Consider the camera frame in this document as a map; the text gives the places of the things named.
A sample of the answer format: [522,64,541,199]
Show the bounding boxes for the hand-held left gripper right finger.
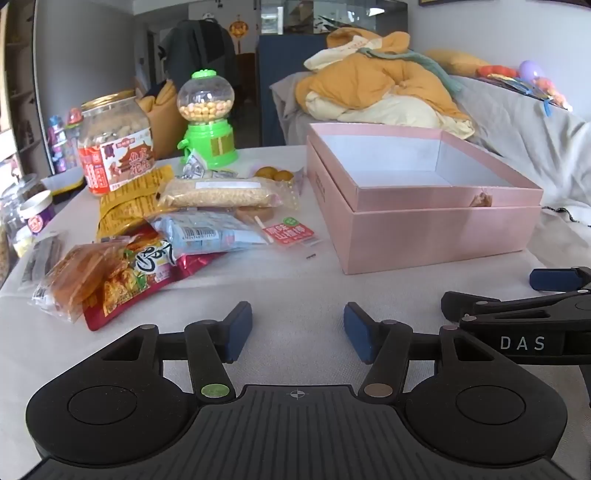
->
[343,302,499,401]

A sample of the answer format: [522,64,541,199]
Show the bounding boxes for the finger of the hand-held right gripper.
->
[441,291,525,324]
[529,267,591,293]

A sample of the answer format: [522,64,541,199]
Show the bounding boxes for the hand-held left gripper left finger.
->
[98,301,254,401]

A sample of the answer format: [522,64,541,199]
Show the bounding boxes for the pink cardboard box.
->
[305,122,544,276]

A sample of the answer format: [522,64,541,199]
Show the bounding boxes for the blue snack packet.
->
[150,210,269,257]

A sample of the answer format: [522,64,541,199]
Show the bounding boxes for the clear packet of orange snacks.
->
[31,236,132,324]

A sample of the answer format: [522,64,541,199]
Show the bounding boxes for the large red snack bag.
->
[82,224,227,332]

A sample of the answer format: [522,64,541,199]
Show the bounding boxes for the clear packet red white label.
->
[235,205,320,247]

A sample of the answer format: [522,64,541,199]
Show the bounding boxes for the clear bag of grains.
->
[157,176,283,209]

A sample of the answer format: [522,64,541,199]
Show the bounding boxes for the clear packet of yellow pastries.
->
[252,165,308,204]

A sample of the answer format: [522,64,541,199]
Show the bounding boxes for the grey covered sofa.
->
[269,71,591,227]

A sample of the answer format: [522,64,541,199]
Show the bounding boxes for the yellow snack packet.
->
[99,165,176,211]
[95,196,160,240]

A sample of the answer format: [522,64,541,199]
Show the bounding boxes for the silver wrapped candy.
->
[178,152,211,180]

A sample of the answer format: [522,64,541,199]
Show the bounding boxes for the green candy dispenser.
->
[177,69,239,169]

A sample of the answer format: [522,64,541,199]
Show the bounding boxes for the pile of colourful toys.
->
[475,60,573,112]

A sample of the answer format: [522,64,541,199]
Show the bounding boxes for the small dark snack packet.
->
[18,231,63,291]

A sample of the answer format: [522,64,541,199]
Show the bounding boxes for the orange and cream duvet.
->
[295,28,476,139]

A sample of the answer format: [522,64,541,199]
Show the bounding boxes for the clear peanut jar red label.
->
[76,90,155,198]

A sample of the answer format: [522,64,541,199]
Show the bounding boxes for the round tub purple label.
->
[17,190,56,237]

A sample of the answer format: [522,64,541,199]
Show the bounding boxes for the yellow pillow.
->
[422,48,490,78]

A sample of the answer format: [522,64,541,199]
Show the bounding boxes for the colourful bottles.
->
[46,108,86,174]

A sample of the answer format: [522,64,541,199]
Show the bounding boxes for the dark blue cabinet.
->
[257,32,352,146]

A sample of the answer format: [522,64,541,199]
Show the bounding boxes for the dark hanging coat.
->
[157,18,238,93]

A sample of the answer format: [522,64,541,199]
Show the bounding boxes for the glass display case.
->
[259,0,409,37]

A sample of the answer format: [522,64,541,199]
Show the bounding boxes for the wooden bookshelf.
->
[0,0,47,185]

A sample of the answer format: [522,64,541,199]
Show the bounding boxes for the black cable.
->
[540,205,591,227]

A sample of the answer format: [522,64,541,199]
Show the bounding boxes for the orange wall ornament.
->
[228,16,247,54]

